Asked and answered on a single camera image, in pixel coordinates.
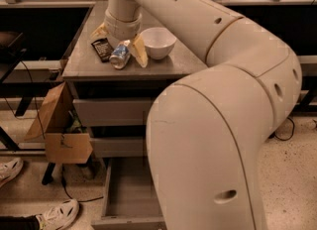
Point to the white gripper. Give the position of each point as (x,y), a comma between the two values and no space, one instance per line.
(121,30)

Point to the redbull can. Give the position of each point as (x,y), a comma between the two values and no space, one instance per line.
(120,56)

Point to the black snack packet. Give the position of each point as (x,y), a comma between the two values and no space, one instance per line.
(103,49)

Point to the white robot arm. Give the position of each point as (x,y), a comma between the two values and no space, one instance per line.
(205,131)

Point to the grey drawer cabinet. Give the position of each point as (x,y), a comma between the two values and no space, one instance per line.
(90,78)

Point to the top drawer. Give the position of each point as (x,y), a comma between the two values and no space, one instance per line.
(113,111)

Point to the middle drawer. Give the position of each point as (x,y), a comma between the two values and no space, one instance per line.
(119,147)

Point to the open bottom drawer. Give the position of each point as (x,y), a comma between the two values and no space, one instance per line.
(130,200)

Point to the white bowl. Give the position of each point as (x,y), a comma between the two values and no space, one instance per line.
(159,42)

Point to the cardboard box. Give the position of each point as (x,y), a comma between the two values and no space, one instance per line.
(52,126)

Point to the white sneaker upper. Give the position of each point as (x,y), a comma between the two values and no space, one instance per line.
(10,170)

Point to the white sneaker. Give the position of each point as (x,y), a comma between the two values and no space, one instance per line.
(59,217)
(10,170)

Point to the white sneaker lower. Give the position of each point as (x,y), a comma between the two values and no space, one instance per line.
(59,217)

